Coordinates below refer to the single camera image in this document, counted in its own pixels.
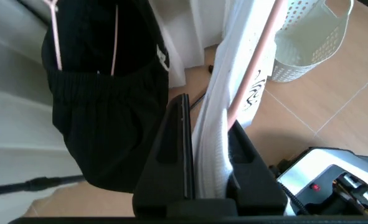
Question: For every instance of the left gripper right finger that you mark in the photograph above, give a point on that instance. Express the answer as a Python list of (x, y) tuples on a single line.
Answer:
[(258, 186)]

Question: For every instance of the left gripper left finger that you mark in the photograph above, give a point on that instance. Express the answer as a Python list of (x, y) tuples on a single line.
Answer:
[(168, 177)]

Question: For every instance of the white garment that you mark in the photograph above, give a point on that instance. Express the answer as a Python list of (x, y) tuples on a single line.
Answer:
[(215, 140)]

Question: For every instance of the black shorts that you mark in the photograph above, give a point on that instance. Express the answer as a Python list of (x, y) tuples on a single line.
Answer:
[(109, 124)]

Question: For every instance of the pink clothes hanger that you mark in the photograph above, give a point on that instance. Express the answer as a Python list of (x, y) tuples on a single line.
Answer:
[(56, 46), (252, 68)]

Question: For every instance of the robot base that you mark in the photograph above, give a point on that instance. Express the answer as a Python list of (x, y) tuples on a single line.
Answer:
[(327, 174)]

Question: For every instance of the black clothes rack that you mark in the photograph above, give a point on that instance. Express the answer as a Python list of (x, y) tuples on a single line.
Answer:
[(31, 184)]

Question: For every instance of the white laundry basket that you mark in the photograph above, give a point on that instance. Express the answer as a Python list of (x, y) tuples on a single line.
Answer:
[(308, 37)]

